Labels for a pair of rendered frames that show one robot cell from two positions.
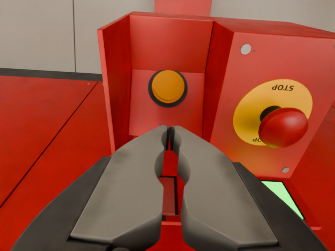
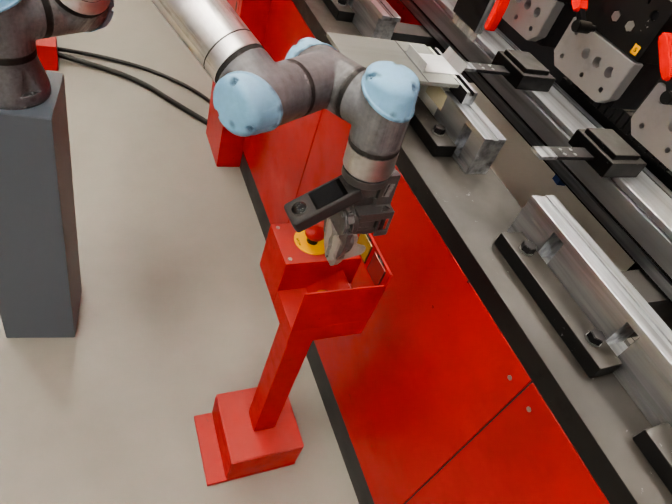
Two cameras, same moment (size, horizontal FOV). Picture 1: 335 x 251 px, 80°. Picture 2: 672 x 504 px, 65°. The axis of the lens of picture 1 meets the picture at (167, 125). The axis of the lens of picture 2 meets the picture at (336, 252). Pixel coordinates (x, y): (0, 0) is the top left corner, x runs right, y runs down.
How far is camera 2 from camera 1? 81 cm
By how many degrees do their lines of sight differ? 34
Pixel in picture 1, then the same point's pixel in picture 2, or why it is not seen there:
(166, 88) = not seen: hidden behind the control
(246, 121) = (319, 249)
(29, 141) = (467, 481)
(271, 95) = (303, 244)
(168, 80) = not seen: hidden behind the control
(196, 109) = (327, 281)
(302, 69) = (288, 238)
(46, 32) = not seen: outside the picture
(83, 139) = (433, 423)
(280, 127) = (314, 233)
